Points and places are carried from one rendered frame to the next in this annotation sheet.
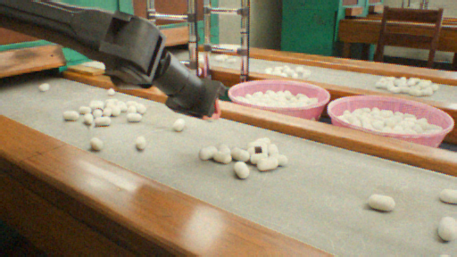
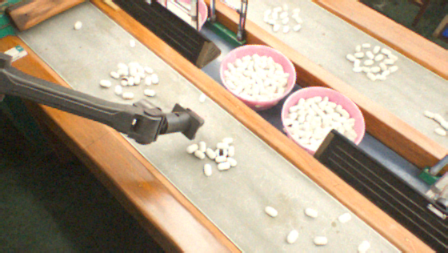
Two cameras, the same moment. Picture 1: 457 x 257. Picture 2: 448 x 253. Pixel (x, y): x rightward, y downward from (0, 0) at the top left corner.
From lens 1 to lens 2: 0.72 m
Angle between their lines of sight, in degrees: 34
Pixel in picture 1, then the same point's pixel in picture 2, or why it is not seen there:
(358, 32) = not seen: outside the picture
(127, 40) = (142, 131)
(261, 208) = (210, 202)
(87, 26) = (119, 122)
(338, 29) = not seen: outside the picture
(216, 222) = (184, 219)
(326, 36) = not seen: outside the picture
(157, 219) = (158, 213)
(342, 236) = (242, 230)
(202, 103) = (188, 131)
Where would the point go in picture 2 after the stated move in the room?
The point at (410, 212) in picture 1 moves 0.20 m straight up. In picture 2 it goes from (283, 218) to (298, 186)
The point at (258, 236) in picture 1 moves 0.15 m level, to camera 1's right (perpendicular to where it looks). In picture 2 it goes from (200, 231) to (257, 240)
